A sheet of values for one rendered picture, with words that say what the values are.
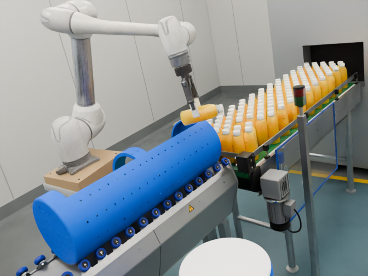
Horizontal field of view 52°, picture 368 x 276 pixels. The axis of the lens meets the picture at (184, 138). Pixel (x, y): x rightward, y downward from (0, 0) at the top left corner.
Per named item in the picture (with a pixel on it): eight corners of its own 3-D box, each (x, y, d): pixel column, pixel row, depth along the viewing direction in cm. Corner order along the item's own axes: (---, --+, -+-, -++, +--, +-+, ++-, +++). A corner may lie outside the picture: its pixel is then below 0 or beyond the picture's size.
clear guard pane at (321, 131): (285, 225, 220) (276, 150, 203) (336, 167, 272) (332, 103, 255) (285, 225, 220) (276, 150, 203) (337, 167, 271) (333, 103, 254)
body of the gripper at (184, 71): (188, 64, 160) (194, 85, 162) (191, 61, 168) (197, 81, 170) (171, 69, 162) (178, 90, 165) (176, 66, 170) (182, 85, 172)
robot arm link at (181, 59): (189, 48, 166) (193, 61, 168) (170, 54, 169) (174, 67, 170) (185, 51, 158) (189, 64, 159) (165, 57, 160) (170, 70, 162)
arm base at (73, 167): (51, 172, 208) (47, 164, 205) (86, 154, 219) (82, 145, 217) (65, 179, 194) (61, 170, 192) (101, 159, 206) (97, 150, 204)
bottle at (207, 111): (184, 129, 173) (223, 119, 168) (178, 118, 169) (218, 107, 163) (184, 119, 178) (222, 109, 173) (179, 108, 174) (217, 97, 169)
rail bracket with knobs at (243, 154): (235, 173, 197) (231, 155, 194) (242, 167, 202) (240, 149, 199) (251, 176, 191) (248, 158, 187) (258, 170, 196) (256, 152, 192)
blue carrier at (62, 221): (47, 253, 154) (22, 192, 145) (185, 162, 212) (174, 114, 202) (85, 275, 135) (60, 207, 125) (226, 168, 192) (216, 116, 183)
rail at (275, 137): (249, 160, 197) (248, 154, 196) (356, 75, 302) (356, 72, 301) (251, 160, 197) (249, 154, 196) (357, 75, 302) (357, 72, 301)
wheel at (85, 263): (75, 264, 139) (76, 263, 137) (85, 257, 142) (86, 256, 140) (82, 274, 138) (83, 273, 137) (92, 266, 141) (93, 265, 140)
